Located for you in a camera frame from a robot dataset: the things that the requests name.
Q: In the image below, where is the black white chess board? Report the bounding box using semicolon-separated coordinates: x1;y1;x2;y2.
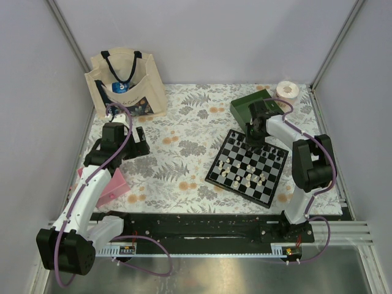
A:
205;129;288;208

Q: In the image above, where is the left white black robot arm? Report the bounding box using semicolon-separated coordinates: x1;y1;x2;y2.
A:
36;113;149;276

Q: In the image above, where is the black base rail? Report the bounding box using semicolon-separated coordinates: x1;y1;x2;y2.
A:
90;211;315;255

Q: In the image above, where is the toilet paper roll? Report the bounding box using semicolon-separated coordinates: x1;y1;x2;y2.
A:
273;81;300;110

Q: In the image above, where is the floral table mat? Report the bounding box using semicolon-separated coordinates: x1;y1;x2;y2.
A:
69;83;344;215

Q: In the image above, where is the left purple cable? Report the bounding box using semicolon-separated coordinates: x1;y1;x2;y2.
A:
55;102;174;288

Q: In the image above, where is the cream canvas tote bag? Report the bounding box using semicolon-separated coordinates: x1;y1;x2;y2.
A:
85;47;168;117

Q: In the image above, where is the green plastic tray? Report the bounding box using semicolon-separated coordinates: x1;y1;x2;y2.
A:
230;89;284;134

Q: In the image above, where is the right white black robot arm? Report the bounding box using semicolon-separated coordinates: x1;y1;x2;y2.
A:
246;100;337;243

